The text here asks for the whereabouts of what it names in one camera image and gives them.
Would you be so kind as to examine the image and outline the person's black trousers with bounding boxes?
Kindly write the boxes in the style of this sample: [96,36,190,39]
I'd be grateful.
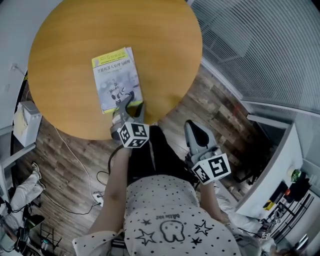
[126,124,201,187]

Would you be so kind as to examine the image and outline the white floor cable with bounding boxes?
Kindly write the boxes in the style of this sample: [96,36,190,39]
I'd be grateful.
[53,125,101,199]

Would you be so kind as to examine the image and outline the black wire stand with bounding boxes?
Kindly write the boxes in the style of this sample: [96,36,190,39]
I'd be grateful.
[39,221,63,249]

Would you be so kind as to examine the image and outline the white dotted shirt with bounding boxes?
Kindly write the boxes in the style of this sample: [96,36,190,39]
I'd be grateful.
[72,174,253,256]

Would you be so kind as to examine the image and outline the grey metal shelf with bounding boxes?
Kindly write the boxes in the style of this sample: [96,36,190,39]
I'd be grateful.
[0,124,36,197]

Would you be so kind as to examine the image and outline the white waste bin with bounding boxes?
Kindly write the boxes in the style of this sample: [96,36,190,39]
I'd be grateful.
[12,100,43,148]

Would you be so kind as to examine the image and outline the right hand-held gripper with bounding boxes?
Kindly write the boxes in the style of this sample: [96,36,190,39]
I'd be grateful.
[183,120,232,187]

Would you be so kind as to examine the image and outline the green plant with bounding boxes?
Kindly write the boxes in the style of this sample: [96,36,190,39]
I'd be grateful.
[290,168,304,183]

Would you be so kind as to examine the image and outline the yellow-green and white book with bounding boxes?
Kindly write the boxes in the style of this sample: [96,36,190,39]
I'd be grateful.
[91,46,144,115]

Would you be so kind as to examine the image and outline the black chair base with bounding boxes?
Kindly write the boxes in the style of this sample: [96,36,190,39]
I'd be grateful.
[231,161,264,186]

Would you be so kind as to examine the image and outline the black floor cable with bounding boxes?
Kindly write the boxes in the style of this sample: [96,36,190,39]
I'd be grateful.
[41,191,101,216]

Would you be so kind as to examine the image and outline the white cabinet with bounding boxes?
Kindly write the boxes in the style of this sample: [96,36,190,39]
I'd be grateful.
[234,121,305,216]

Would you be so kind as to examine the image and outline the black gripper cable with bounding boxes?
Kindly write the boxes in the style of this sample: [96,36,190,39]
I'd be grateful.
[95,144,126,186]

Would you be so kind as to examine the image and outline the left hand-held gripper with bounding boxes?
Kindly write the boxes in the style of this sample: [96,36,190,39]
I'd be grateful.
[109,91,151,149]

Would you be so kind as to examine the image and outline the window blinds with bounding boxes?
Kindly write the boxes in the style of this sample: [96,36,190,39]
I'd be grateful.
[189,0,320,111]

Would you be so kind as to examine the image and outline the white power strip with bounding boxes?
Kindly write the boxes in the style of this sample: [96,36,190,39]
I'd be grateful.
[92,190,105,208]

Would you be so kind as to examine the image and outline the person's left forearm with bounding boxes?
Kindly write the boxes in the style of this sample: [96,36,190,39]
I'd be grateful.
[87,146,133,237]

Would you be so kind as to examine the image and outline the person's right forearm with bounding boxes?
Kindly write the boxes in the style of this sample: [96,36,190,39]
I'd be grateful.
[198,181,231,226]

